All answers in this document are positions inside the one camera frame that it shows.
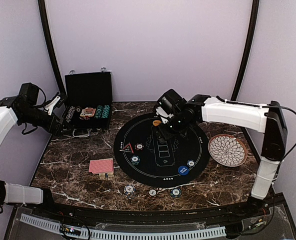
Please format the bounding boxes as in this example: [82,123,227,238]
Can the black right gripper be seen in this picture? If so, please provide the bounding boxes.
[153,112,192,143]

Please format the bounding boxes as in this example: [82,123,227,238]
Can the brown chips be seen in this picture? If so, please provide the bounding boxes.
[135,143,144,151]

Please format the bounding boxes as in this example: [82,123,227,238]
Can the green chips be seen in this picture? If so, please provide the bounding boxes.
[130,155,140,166]
[187,159,196,168]

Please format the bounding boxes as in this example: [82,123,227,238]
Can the brown white chip stack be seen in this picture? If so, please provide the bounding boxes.
[147,188,157,198]

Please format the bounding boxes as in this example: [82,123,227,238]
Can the green blue chip stack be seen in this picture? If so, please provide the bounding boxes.
[170,188,181,198]

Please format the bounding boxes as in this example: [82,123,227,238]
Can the blue white chip stack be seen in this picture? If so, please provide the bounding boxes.
[124,184,135,198]

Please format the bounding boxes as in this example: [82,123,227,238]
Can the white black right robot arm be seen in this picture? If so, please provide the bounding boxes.
[154,89,288,217]

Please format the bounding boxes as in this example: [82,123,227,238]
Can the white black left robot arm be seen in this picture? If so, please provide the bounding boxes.
[0,96,63,218]

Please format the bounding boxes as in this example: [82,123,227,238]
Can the orange big blind button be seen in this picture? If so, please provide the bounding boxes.
[153,120,161,127]

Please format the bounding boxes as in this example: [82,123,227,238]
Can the blue orange chip row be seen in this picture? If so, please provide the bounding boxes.
[65,106,76,123]

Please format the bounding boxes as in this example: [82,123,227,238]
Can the red dice set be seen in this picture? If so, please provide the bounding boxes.
[80,116,90,121]

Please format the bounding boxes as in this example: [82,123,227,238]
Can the round black poker mat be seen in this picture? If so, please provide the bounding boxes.
[114,113,210,188]

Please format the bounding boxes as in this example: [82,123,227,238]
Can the cased playing card deck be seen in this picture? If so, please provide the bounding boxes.
[80,109,96,117]

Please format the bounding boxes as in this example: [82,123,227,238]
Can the clear round dealer button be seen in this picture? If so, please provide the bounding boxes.
[84,107,95,114]

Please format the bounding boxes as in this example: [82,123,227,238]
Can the blue small blind button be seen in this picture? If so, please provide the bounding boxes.
[178,165,190,176]

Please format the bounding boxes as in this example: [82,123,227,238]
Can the green chip row left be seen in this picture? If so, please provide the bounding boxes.
[94,105,103,119]

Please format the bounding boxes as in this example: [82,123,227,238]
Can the green chip row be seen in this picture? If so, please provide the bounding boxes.
[101,105,110,119]
[94,105,103,119]

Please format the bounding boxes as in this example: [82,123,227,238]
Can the black poker chip case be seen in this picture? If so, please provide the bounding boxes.
[64,71,112,138]

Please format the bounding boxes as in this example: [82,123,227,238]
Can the green chip row right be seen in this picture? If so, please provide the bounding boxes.
[101,105,110,119]

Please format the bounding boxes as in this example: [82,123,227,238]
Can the red backed card deck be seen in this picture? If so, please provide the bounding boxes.
[88,158,114,178]

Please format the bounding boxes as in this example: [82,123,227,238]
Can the floral patterned ceramic plate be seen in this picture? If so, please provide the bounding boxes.
[208,134,247,167]

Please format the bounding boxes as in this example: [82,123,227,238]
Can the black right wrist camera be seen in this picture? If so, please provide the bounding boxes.
[157,89,187,115]

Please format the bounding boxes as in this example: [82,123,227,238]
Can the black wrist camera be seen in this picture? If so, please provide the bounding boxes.
[157,89,187,115]
[18,82,39,105]

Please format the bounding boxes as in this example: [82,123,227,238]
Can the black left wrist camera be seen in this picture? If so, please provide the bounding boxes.
[18,82,39,105]

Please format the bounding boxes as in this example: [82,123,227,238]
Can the white slotted cable duct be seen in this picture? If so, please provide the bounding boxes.
[19,213,226,240]

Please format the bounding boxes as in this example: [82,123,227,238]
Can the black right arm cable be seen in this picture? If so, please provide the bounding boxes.
[270,105,296,163]

